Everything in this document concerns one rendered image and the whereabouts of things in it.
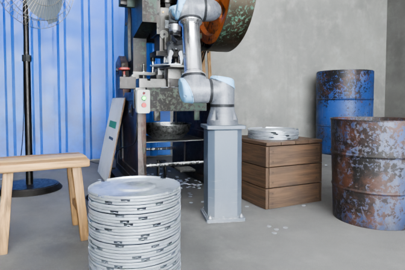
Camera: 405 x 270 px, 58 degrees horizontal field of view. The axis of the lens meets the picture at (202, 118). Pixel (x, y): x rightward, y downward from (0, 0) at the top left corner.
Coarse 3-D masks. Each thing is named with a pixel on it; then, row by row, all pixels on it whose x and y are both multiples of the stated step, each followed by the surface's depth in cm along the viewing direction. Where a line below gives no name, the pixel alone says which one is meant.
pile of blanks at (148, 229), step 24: (96, 216) 109; (120, 216) 104; (144, 216) 104; (168, 216) 109; (96, 240) 109; (120, 240) 104; (144, 240) 105; (168, 240) 109; (96, 264) 107; (120, 264) 104; (144, 264) 105; (168, 264) 110
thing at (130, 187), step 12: (108, 180) 127; (120, 180) 127; (132, 180) 127; (144, 180) 127; (156, 180) 127; (168, 180) 127; (96, 192) 110; (108, 192) 110; (120, 192) 110; (132, 192) 110; (144, 192) 110; (156, 192) 110
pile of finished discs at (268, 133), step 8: (248, 128) 218; (256, 128) 222; (264, 128) 214; (272, 128) 214; (280, 128) 214; (288, 128) 221; (248, 136) 212; (256, 136) 204; (264, 136) 201; (272, 136) 199; (280, 136) 199; (288, 136) 200; (296, 136) 204
